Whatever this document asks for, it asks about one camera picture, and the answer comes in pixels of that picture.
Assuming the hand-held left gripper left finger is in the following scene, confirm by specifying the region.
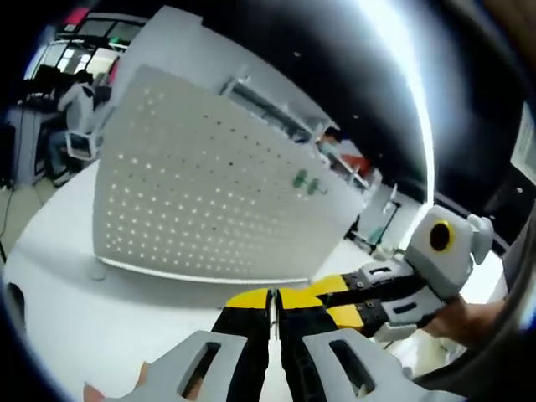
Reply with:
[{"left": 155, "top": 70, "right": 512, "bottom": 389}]
[{"left": 104, "top": 287, "right": 273, "bottom": 402}]

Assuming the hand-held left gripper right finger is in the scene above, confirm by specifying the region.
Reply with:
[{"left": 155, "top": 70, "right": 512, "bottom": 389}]
[{"left": 277, "top": 287, "right": 462, "bottom": 402}]

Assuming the white perforated mounting plate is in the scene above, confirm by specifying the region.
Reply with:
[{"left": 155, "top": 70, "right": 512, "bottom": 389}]
[{"left": 89, "top": 63, "right": 374, "bottom": 286}]

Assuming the person's right hand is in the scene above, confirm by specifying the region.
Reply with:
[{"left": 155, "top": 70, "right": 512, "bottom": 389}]
[{"left": 421, "top": 292, "right": 475, "bottom": 349}]

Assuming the person's left hand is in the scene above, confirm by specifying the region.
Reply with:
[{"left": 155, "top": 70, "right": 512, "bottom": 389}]
[{"left": 82, "top": 360, "right": 152, "bottom": 402}]

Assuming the black kick scooter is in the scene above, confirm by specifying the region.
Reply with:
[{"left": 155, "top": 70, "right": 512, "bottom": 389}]
[{"left": 352, "top": 181, "right": 402, "bottom": 255}]

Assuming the person's grey clothing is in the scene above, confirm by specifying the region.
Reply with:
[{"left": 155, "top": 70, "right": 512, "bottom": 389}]
[{"left": 412, "top": 225, "right": 536, "bottom": 402}]

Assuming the ceiling light strip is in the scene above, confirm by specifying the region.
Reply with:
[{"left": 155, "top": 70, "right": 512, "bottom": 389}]
[{"left": 334, "top": 0, "right": 441, "bottom": 207}]

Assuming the white shelf rack with bins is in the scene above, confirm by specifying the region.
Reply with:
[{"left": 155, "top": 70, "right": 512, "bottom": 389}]
[{"left": 218, "top": 74, "right": 337, "bottom": 144}]

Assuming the white office chair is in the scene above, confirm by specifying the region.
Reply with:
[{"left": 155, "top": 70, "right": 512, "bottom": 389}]
[{"left": 65, "top": 73, "right": 117, "bottom": 163}]

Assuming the grey office desk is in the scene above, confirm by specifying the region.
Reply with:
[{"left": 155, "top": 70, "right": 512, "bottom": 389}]
[{"left": 6, "top": 103, "right": 59, "bottom": 188}]

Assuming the black computer monitor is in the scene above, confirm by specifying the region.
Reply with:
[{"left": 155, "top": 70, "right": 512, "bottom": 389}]
[{"left": 23, "top": 64, "right": 56, "bottom": 98}]

